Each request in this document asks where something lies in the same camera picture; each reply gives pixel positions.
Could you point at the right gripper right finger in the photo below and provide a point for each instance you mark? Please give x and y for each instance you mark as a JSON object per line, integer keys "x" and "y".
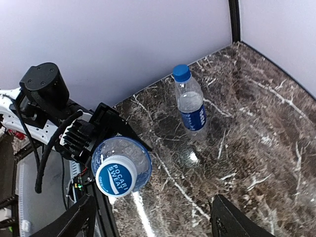
{"x": 228, "y": 221}

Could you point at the white slotted cable duct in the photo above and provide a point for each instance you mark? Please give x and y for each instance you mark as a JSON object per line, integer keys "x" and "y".
{"x": 24, "y": 224}

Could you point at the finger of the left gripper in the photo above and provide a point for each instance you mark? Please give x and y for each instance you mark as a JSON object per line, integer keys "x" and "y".
{"x": 122, "y": 127}

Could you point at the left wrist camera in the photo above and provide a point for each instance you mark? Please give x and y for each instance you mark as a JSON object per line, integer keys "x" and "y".
{"x": 77, "y": 137}

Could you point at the blue cap water bottle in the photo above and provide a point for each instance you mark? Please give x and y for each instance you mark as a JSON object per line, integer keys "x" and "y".
{"x": 189, "y": 98}

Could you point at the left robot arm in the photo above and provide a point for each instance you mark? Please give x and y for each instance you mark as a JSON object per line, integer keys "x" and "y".
{"x": 40, "y": 105}

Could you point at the white blue bottle cap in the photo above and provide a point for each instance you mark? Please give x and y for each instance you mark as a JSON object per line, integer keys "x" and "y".
{"x": 116, "y": 176}

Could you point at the small circuit board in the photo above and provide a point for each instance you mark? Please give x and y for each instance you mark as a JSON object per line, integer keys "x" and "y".
{"x": 77, "y": 186}

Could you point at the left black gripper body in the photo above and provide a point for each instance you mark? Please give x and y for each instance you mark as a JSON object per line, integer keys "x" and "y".
{"x": 100, "y": 119}

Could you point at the left black frame post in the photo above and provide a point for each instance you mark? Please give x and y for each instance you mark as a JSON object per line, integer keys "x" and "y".
{"x": 235, "y": 20}

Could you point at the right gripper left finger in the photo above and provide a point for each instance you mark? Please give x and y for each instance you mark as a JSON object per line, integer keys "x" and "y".
{"x": 70, "y": 223}

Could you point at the white cap water bottle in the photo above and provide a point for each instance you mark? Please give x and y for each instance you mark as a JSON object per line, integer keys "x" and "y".
{"x": 129, "y": 148}

